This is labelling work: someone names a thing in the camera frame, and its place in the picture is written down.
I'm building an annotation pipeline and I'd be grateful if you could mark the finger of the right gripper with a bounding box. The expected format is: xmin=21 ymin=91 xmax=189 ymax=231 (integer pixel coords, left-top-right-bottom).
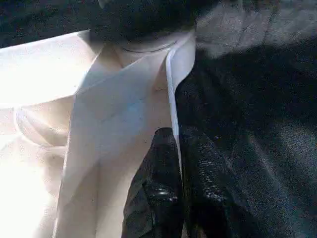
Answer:
xmin=91 ymin=0 xmax=199 ymax=51

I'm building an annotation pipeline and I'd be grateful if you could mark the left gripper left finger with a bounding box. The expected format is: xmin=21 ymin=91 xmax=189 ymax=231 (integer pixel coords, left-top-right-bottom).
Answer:
xmin=122 ymin=127 xmax=186 ymax=238

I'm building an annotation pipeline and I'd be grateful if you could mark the white plastic table top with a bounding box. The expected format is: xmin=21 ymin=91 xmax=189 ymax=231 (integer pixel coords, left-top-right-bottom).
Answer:
xmin=0 ymin=29 xmax=197 ymax=238

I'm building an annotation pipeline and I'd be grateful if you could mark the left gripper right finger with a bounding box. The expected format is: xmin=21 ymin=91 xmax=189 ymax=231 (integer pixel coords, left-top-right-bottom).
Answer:
xmin=179 ymin=125 xmax=273 ymax=238

